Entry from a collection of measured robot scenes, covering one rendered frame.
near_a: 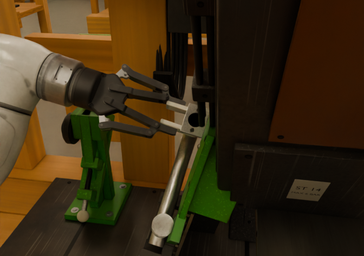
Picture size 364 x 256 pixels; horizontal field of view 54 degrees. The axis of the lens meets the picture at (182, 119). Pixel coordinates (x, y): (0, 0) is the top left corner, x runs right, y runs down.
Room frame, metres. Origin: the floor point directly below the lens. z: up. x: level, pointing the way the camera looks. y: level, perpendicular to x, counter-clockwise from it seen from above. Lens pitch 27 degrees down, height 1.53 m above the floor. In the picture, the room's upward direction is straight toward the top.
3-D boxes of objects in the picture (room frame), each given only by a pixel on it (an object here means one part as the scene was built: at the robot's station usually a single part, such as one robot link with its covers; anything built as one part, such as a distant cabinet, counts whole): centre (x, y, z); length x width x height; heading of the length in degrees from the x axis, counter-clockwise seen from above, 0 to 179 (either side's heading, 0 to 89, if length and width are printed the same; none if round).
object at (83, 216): (0.65, 0.23, 0.96); 0.06 x 0.03 x 0.06; 171
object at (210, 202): (0.50, -0.06, 1.17); 0.13 x 0.12 x 0.20; 81
